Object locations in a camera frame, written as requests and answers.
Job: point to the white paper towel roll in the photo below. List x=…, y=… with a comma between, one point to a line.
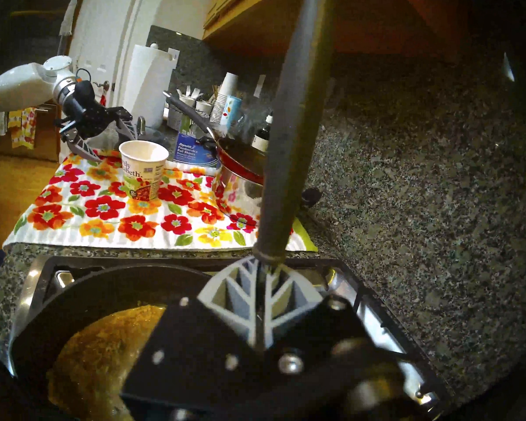
x=147, y=87

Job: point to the small white hanging cloth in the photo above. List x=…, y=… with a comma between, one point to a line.
x=0, y=123

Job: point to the grey pot lid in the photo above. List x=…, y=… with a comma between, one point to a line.
x=155, y=135

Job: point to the white fringed hanging towel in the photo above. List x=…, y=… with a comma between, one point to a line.
x=69, y=12

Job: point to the shiny steel pot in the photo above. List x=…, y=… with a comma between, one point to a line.
x=239, y=196

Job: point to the white paper oats cup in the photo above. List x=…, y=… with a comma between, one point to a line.
x=142, y=170

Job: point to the floral kitchen towel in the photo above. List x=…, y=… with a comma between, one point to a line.
x=114, y=222

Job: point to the small floral cloth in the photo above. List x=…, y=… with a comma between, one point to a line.
x=24, y=128

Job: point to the white panel door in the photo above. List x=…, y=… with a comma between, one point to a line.
x=105, y=34

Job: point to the white wall plate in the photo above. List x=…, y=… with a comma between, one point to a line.
x=174, y=56

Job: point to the red frying pan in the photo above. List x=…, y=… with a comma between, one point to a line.
x=241, y=159

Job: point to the blue foil sheet box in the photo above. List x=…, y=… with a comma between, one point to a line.
x=193, y=152

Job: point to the white light switch plate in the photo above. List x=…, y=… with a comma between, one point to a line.
x=259, y=86

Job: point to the wooden wall cabinet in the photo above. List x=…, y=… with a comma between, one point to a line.
x=377, y=16

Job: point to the dark grey saucepan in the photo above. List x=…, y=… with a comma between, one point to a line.
x=92, y=288

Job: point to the white paper cup stack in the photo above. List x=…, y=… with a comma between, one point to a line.
x=225, y=89

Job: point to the white cup with wooden sticks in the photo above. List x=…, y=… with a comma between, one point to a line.
x=204, y=106

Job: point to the white cup with plastic forks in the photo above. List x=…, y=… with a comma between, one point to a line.
x=187, y=100

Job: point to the grain mix in saucepan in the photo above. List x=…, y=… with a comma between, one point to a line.
x=96, y=358

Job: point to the dark bottle white cap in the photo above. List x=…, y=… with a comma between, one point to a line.
x=261, y=137

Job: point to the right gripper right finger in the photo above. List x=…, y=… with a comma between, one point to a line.
x=315, y=337

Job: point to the stainless gas cooktop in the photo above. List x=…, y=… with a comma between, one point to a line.
x=377, y=328

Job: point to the wooden cabinet with hung cloths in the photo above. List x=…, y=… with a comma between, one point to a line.
x=44, y=139

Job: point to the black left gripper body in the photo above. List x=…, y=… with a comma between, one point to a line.
x=90, y=115

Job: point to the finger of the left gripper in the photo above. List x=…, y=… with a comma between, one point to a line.
x=81, y=146
x=126, y=128

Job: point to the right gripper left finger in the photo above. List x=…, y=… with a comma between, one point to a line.
x=193, y=345

